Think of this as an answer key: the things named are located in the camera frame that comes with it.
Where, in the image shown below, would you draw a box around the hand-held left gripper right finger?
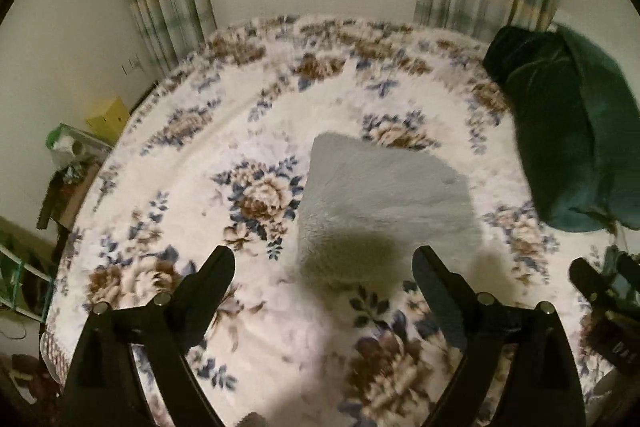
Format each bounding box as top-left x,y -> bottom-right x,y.
412,245 -> 587,427

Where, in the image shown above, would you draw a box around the yellow box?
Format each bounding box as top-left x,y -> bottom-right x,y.
85,97 -> 133,142

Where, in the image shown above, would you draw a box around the teal shelf rack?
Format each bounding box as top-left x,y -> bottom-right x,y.
0,232 -> 57,324

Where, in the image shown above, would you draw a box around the floral printed blanket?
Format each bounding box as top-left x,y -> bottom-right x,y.
40,14 -> 640,427

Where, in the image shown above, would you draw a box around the red patterned cloth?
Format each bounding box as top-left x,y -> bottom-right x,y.
0,352 -> 63,408

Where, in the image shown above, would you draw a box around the dark green blanket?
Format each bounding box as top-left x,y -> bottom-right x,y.
482,24 -> 640,231

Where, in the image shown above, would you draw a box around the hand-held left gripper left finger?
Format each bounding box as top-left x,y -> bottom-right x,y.
59,245 -> 236,427

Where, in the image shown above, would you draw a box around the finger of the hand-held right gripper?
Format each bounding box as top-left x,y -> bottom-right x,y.
615,252 -> 640,298
569,257 -> 617,310

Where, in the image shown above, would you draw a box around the grey fluffy pants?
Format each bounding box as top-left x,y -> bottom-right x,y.
294,132 -> 485,290

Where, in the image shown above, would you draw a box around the green and white packet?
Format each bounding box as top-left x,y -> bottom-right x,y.
46,123 -> 112,170

